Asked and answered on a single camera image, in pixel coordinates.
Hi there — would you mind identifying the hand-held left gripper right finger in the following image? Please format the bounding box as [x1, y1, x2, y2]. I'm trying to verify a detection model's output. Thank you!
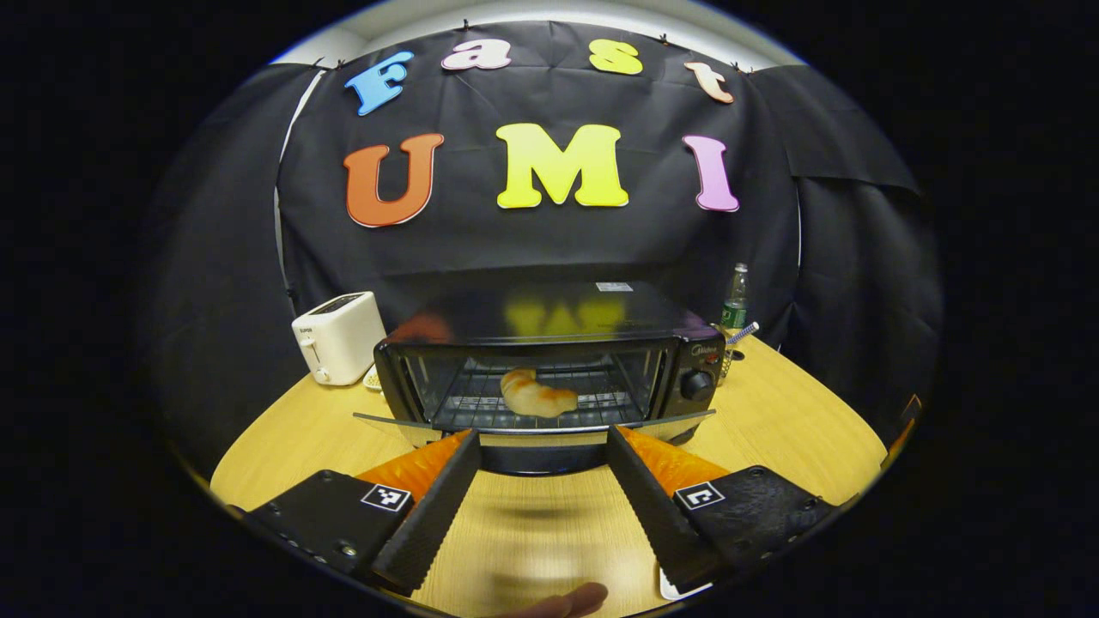
[605, 423, 838, 595]

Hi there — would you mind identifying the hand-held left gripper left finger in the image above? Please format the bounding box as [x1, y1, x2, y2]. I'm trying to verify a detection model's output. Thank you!
[245, 427, 483, 595]

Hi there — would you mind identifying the golden croissant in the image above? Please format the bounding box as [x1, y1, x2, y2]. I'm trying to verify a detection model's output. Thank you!
[501, 368, 580, 419]

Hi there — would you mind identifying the black electric oven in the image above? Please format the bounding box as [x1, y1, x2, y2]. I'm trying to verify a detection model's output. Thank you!
[354, 279, 729, 477]

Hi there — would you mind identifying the white square plate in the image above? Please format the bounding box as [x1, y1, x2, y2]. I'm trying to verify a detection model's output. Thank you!
[659, 565, 713, 602]

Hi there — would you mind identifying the metal mesh utensil holder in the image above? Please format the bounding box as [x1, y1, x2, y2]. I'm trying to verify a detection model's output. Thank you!
[711, 323, 744, 384]

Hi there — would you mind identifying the white toaster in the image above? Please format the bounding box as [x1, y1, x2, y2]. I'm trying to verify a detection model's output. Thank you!
[291, 291, 388, 386]

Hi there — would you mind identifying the clear plastic water bottle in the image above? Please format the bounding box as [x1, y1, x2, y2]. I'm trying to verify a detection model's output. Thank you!
[720, 263, 750, 331]

